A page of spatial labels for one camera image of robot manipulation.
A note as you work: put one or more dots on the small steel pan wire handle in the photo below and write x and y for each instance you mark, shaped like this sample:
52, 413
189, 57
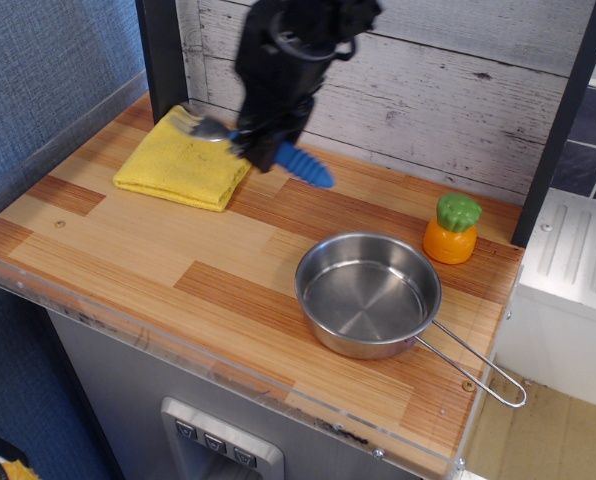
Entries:
370, 296

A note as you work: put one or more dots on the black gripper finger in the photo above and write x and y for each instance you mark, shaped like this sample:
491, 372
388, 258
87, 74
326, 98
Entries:
260, 148
297, 118

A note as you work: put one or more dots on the dark right shelf post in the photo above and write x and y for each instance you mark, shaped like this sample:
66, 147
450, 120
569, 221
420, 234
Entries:
572, 98

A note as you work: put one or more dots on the silver dispenser panel with buttons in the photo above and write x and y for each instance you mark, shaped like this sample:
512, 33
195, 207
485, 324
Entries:
206, 447

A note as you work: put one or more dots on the white ribbed cabinet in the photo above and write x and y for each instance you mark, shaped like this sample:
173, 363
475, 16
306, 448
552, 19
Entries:
549, 334

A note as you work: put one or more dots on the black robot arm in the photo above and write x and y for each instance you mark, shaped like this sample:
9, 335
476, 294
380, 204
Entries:
285, 50

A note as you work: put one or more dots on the yellow folded cloth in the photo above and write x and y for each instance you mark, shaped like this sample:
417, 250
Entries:
172, 165

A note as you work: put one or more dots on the dark left shelf post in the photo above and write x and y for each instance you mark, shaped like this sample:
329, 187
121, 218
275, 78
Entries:
163, 55

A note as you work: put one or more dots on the dark shelf post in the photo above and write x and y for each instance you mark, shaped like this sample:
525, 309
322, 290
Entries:
572, 98
163, 55

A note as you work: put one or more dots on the orange toy carrot green top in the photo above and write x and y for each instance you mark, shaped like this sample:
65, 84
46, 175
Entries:
450, 237

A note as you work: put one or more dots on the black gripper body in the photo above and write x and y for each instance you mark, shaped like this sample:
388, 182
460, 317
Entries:
284, 52

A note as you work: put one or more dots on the blue handled metal fork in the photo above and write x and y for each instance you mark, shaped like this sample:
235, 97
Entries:
292, 158

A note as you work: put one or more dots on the yellow object bottom left corner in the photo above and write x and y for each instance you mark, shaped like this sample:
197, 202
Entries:
18, 471

